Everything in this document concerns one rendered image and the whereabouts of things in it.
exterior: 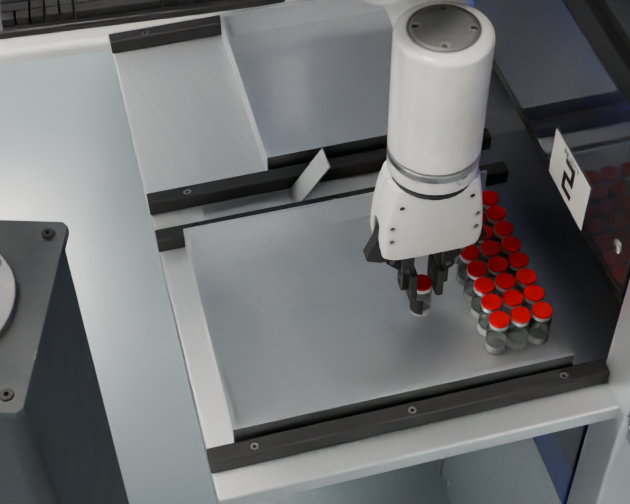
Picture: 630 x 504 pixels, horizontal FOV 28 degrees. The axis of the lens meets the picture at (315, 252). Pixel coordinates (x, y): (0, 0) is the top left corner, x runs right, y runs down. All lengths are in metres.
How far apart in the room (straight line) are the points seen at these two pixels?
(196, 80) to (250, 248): 0.29
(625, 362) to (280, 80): 0.58
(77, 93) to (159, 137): 1.42
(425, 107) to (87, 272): 1.56
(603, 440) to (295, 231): 0.39
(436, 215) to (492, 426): 0.22
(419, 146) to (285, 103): 0.47
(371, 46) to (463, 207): 0.47
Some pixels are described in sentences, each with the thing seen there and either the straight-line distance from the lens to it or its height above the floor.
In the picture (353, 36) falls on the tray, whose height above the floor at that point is 0.88.
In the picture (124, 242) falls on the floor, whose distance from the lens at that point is 2.57.
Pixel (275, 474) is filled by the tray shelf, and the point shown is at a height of 0.88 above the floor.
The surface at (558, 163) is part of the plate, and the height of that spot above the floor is 1.02.
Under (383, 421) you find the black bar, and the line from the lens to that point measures 1.21.
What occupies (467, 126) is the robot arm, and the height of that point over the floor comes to 1.18.
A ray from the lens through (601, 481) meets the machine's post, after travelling 1.37.
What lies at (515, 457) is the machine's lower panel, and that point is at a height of 0.51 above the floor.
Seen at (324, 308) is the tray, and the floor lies 0.88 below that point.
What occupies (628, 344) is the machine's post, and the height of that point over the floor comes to 0.96.
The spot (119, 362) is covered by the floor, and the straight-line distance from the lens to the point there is 2.38.
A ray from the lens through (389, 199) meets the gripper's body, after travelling 1.14.
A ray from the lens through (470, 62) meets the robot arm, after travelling 1.02.
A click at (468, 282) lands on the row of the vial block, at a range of 1.30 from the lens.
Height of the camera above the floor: 1.91
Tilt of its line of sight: 49 degrees down
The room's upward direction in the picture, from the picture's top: 1 degrees counter-clockwise
